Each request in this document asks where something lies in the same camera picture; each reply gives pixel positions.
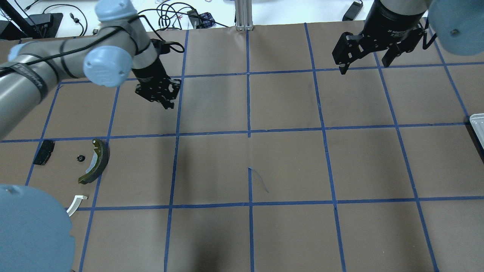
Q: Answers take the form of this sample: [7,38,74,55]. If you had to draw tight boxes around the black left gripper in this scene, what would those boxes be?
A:
[132,59,182,110]

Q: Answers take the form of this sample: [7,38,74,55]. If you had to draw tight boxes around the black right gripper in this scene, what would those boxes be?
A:
[332,0,426,75]

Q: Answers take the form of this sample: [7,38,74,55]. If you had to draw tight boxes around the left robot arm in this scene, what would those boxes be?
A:
[0,0,181,272]

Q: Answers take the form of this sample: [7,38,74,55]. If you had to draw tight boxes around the black power adapter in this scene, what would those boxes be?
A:
[342,0,363,21]

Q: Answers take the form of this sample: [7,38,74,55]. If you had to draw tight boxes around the green brake shoe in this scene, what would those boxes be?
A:
[78,138,110,185]

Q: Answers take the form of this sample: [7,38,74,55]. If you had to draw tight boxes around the black stand base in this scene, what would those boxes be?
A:
[0,0,64,40]

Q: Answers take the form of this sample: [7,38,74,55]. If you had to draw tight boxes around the black brake pad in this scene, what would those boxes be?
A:
[33,139,55,165]

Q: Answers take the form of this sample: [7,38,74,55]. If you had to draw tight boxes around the white curved plastic part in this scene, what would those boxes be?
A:
[66,195,88,217]

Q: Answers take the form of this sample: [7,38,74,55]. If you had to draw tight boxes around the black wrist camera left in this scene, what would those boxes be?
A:
[150,39,171,56]

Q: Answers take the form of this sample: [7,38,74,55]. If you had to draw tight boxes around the black braided cable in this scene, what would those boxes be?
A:
[0,13,185,74]

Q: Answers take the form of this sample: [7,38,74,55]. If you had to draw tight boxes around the aluminium frame post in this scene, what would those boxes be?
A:
[234,0,254,31]

